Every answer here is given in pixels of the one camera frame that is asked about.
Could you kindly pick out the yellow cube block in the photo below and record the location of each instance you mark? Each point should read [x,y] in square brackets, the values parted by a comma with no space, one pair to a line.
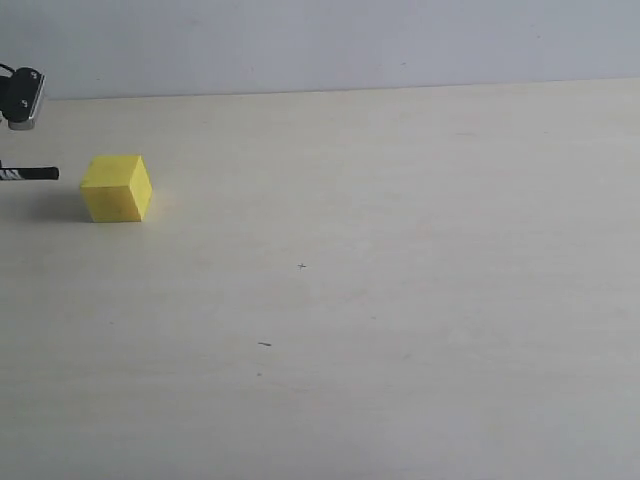
[117,188]

